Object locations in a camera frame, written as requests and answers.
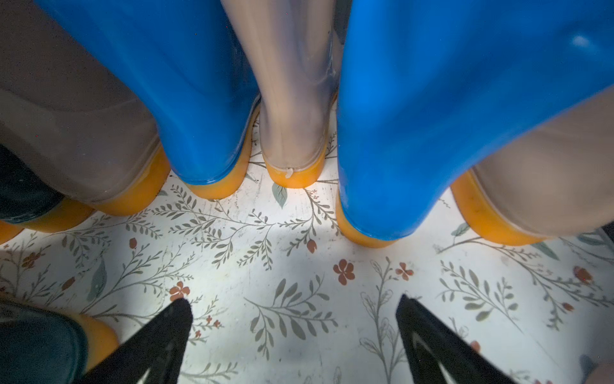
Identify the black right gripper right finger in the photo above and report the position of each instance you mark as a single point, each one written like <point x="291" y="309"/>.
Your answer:
<point x="436" y="354"/>

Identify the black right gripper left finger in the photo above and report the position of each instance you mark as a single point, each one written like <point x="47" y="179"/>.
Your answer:
<point x="154" y="354"/>

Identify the teal rain boot carried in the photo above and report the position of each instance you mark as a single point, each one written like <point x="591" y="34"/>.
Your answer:
<point x="39" y="345"/>

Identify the teal rain boot back row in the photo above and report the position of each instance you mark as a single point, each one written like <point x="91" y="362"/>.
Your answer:
<point x="28" y="203"/>

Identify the beige rain boot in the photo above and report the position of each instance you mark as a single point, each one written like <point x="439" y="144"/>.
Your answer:
<point x="296" y="56"/>
<point x="556" y="180"/>
<point x="76" y="125"/>

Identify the blue rain boot right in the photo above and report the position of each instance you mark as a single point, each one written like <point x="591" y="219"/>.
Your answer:
<point x="429" y="89"/>

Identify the blue rain boot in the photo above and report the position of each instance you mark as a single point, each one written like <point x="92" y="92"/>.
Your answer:
<point x="184" y="61"/>
<point x="429" y="89"/>

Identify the blue rain boot left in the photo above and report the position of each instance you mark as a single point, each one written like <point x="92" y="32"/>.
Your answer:
<point x="184" y="61"/>

